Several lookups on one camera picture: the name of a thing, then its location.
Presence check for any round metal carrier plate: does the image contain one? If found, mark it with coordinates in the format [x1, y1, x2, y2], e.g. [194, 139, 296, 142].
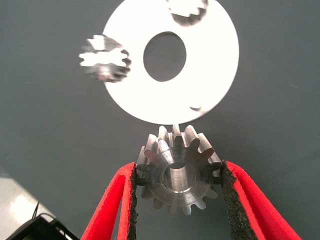
[101, 0, 240, 125]

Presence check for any black robot base chassis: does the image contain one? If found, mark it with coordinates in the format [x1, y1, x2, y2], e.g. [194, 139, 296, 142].
[4, 212, 81, 240]

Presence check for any steel planetary gear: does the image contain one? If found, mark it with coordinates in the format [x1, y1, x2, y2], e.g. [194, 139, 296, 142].
[166, 0, 210, 27]
[78, 34, 133, 83]
[136, 124, 223, 217]

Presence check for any dark grey table cloth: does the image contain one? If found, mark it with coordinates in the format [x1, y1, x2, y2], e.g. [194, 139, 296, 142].
[0, 0, 320, 240]

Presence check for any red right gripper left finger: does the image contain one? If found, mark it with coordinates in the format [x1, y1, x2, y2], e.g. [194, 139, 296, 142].
[80, 161, 138, 240]

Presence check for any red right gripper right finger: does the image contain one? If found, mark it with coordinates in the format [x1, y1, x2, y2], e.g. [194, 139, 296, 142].
[221, 159, 303, 240]

